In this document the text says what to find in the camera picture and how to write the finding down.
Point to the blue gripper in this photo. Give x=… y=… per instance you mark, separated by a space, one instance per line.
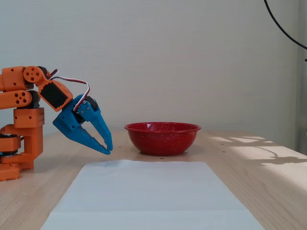
x=72 y=124

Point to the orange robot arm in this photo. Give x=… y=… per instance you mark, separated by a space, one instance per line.
x=26 y=119

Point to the red speckled enamel bowl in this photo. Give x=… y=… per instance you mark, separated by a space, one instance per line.
x=163 y=141

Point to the white paper sheet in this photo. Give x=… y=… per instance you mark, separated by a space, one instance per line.
x=120 y=198

